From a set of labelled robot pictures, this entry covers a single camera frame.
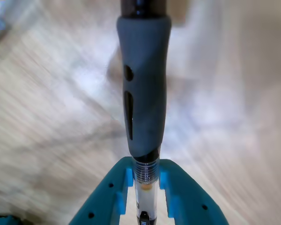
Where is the clear pen with gray grip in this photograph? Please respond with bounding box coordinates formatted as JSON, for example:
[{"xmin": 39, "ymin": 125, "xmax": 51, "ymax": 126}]
[{"xmin": 116, "ymin": 0, "xmax": 173, "ymax": 225}]

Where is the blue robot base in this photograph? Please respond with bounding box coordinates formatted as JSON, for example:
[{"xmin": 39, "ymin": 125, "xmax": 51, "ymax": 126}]
[{"xmin": 0, "ymin": 213, "xmax": 22, "ymax": 225}]

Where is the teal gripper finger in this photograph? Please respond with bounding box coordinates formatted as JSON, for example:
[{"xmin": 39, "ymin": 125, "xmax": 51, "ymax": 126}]
[
  {"xmin": 67, "ymin": 157, "xmax": 135, "ymax": 225},
  {"xmin": 159, "ymin": 158, "xmax": 230, "ymax": 225}
]

